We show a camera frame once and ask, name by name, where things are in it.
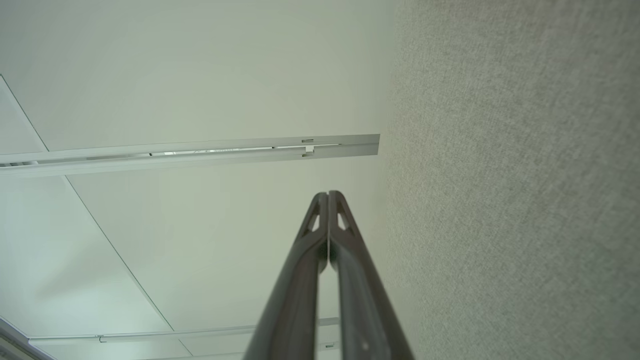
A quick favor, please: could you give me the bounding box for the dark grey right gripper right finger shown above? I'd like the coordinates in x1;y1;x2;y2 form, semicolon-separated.
329;190;416;360

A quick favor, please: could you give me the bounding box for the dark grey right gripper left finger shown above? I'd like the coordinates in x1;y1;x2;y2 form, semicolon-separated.
242;191;329;360

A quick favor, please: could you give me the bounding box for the grey fabric sofa seat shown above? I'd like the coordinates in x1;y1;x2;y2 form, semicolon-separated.
382;0;640;360

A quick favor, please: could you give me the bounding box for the slim grey wall rail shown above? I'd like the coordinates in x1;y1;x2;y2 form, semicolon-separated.
27;317;341;346

